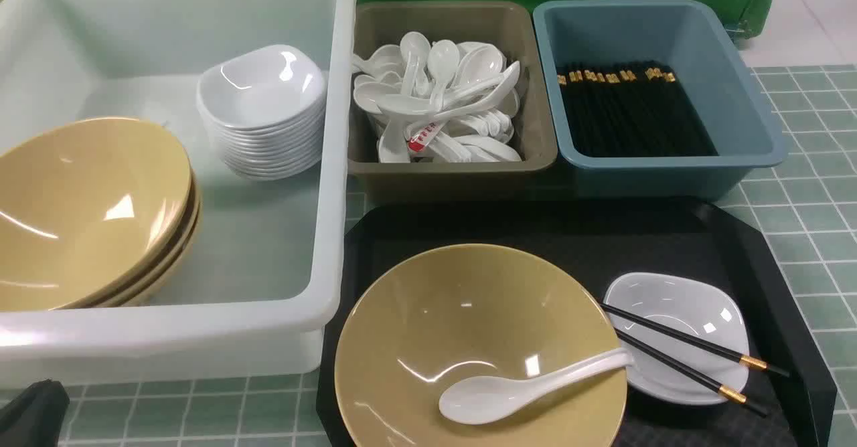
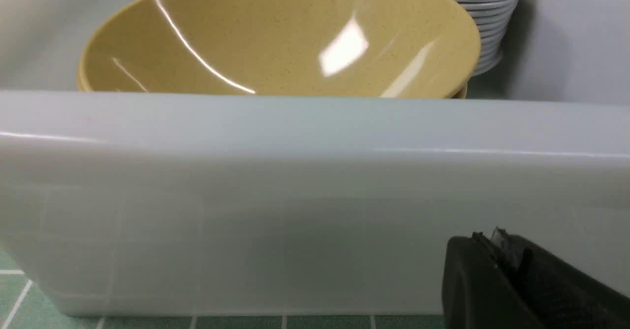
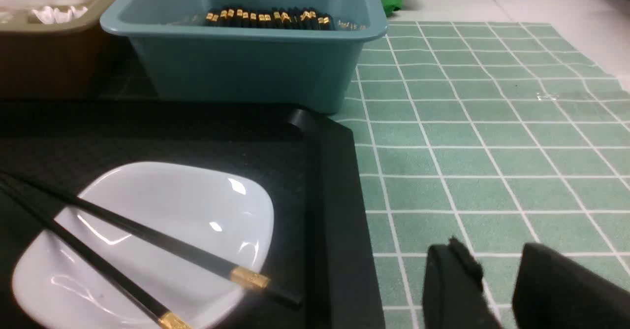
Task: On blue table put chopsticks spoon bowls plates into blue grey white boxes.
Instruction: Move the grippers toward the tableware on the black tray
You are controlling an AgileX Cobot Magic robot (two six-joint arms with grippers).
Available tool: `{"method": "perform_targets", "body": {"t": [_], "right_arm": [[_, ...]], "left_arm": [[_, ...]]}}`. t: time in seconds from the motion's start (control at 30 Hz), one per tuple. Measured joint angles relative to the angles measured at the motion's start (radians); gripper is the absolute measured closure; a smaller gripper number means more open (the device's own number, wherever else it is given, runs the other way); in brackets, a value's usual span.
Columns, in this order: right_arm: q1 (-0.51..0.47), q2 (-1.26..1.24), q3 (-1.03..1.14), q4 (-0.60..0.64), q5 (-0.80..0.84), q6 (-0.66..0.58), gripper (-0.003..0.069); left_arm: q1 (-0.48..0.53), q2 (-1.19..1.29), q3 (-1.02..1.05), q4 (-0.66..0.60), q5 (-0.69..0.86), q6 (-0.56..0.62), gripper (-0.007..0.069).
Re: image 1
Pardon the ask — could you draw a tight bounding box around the black serving tray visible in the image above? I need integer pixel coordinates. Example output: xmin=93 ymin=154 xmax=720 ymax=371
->
xmin=316 ymin=198 xmax=838 ymax=446

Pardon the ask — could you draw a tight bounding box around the white soup spoon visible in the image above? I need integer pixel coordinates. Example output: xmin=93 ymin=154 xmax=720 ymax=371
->
xmin=439 ymin=347 xmax=633 ymax=425

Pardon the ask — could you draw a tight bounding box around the stack of white dishes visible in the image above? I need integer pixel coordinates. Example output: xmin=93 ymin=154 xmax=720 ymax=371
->
xmin=196 ymin=44 xmax=327 ymax=181

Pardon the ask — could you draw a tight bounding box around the yellow noodle bowl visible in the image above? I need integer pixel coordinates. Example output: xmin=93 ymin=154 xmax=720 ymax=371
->
xmin=334 ymin=244 xmax=627 ymax=446

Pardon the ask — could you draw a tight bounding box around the large white plastic tub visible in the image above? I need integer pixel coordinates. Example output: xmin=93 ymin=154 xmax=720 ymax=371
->
xmin=2 ymin=0 xmax=356 ymax=388

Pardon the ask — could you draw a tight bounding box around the pile of white spoons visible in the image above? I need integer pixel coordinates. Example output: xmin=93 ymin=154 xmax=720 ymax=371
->
xmin=352 ymin=30 xmax=523 ymax=164

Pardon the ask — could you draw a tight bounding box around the black object bottom left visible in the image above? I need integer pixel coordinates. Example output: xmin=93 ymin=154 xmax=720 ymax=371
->
xmin=1 ymin=379 xmax=70 ymax=446

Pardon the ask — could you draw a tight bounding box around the bundle of black chopsticks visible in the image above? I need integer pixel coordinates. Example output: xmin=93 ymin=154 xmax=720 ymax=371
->
xmin=555 ymin=61 xmax=718 ymax=158

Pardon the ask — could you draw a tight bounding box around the blue chopstick bin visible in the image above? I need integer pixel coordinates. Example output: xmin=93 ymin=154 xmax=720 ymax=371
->
xmin=533 ymin=0 xmax=787 ymax=200

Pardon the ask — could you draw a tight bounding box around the white square side dish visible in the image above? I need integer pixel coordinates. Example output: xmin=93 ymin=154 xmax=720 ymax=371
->
xmin=603 ymin=271 xmax=750 ymax=406

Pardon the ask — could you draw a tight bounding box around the olive spoon bin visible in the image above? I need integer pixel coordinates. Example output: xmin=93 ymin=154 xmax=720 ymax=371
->
xmin=347 ymin=1 xmax=558 ymax=205

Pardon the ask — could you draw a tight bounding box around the stack of yellow bowls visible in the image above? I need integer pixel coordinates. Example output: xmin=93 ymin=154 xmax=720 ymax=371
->
xmin=1 ymin=117 xmax=202 ymax=312

